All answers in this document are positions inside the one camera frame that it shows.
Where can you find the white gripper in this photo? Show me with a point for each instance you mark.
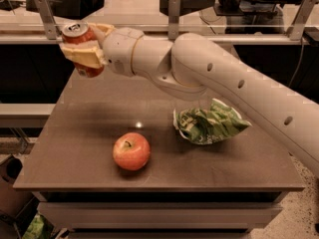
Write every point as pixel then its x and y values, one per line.
pixel 119 50

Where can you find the red coke can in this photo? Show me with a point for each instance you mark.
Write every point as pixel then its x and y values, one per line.
pixel 77 33

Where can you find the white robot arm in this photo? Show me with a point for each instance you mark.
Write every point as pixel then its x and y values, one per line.
pixel 188 66

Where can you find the red apple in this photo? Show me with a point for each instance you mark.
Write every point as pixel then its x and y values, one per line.
pixel 131 151

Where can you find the green chip bag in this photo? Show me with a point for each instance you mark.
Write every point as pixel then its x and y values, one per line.
pixel 202 127

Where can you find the person seated in background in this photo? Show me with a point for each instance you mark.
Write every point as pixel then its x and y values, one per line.
pixel 254 16

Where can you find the green bag under table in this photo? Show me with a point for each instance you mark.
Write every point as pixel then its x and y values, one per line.
pixel 37 229

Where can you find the left metal rail bracket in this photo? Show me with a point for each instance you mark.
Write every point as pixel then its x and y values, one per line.
pixel 51 28

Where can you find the metal rail bracket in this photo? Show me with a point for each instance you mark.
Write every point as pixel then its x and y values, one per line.
pixel 173 19
pixel 296 29
pixel 51 28

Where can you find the middle metal rail bracket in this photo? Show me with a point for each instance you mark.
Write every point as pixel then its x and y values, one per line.
pixel 173 19

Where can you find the right metal rail bracket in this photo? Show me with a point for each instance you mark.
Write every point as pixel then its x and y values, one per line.
pixel 296 29

